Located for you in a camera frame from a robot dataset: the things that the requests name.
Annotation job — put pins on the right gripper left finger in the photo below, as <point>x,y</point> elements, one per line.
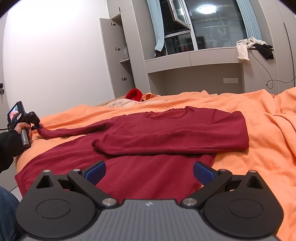
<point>85,181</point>

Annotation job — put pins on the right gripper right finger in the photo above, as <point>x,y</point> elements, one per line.
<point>213,182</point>

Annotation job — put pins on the dark red long-sleeve sweater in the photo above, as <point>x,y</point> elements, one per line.
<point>147,155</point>

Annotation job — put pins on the black sleeved left forearm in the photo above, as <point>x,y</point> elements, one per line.
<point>11,145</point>

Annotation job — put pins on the pink patterned pillow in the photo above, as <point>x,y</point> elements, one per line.
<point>121,103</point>

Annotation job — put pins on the orange bed blanket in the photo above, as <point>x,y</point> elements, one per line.
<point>270,122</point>

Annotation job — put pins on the blue jeans leg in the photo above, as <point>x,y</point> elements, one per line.
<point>9,228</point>

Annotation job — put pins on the bright red garment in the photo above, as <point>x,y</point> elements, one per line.
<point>135,95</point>

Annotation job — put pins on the open grey wardrobe door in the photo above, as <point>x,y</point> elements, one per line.
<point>118,62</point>

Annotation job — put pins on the grey window bench drawers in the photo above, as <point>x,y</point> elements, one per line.
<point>212,56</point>

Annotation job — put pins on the black garment on sill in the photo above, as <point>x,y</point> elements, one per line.
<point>265,50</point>

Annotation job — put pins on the right light blue curtain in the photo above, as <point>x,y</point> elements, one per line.
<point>249,19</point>

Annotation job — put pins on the light blue curtain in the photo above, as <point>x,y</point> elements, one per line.
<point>157,23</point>
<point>249,19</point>

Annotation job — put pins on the open window sash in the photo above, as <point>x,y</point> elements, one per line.
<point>178,13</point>

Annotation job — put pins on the grey tall wardrobe right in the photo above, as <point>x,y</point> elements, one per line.
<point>277,26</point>

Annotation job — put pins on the left light blue curtain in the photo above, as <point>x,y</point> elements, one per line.
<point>157,23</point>

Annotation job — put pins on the white wall socket plate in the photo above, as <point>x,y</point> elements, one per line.
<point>230,80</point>

